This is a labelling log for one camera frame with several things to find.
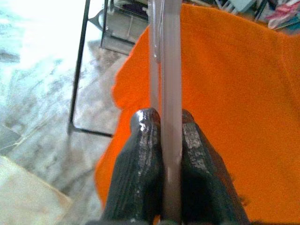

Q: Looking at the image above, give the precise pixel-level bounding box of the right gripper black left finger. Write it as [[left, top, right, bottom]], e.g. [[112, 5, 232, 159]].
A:
[[100, 107, 165, 225]]

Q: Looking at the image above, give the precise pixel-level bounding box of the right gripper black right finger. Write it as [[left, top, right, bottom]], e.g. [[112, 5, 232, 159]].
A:
[[179, 109, 250, 225]]

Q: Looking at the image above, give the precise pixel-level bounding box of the pink plastic hanger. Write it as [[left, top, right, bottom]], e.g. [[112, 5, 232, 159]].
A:
[[147, 0, 183, 225]]

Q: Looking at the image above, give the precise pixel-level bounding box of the orange shirt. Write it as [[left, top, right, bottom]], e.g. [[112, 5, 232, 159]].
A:
[[95, 3, 300, 223]]

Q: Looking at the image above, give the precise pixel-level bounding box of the black metal drying rack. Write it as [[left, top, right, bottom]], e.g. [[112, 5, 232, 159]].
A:
[[67, 0, 150, 138]]

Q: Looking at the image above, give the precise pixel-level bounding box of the light pink cloth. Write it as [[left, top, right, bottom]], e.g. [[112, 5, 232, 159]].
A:
[[267, 0, 300, 30]]

